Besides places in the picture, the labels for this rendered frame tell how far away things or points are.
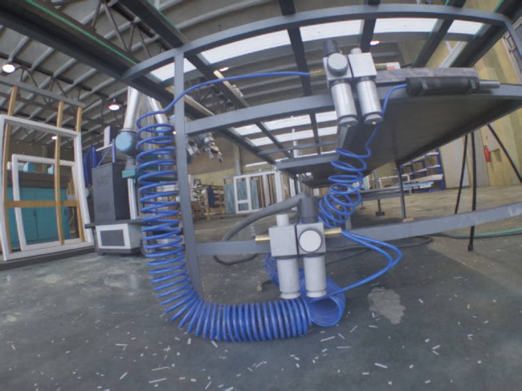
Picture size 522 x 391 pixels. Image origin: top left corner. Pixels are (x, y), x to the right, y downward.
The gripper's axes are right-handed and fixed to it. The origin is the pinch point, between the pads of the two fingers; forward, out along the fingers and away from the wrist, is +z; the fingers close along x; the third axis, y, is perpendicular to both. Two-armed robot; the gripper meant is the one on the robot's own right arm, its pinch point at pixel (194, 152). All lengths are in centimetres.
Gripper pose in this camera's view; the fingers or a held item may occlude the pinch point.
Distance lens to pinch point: 191.0
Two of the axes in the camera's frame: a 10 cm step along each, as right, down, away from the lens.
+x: -1.2, 0.9, -9.9
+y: -8.5, 5.1, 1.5
